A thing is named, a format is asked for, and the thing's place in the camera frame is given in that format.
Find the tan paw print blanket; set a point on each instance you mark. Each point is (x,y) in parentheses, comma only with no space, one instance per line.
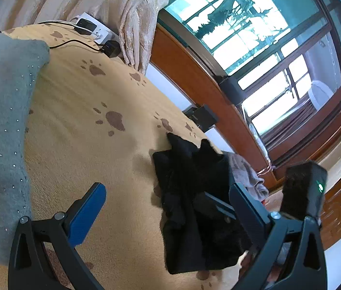
(92,151)

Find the copper ribbon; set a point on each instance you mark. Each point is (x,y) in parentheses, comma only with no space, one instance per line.
(266,169)

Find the black charger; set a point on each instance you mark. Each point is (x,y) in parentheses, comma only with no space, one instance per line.
(110,48)

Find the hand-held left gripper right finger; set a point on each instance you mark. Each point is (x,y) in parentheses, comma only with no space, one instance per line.
(250,217)

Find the white power strip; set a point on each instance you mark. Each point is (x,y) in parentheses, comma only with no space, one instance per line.
(104,33)

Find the large black box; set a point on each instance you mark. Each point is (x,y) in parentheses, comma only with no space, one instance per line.
(232,89)

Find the beige shiny curtain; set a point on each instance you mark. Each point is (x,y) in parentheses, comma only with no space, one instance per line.
(113,6)

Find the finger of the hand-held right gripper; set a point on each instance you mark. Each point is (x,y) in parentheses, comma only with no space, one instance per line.
(212,207)

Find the black plug adapter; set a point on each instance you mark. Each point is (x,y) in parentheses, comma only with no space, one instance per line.
(86,24)

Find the wooden window sill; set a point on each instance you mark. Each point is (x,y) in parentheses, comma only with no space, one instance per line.
(194,72)

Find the person's right hand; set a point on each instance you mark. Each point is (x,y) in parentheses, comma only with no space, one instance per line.
(245,261)

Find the black printed box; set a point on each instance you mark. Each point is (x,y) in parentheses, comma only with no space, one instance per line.
(202,116)

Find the grey-green studded sweater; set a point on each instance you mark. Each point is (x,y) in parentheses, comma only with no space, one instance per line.
(1,127)

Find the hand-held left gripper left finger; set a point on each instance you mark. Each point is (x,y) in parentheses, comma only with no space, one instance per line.
(87,214)

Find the black knit sweater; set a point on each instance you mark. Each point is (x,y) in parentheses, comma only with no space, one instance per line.
(188,187)

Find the light grey garment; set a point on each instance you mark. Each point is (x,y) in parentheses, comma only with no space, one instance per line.
(245,172)

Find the wooden door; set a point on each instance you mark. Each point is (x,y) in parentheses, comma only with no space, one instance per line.
(339,214)

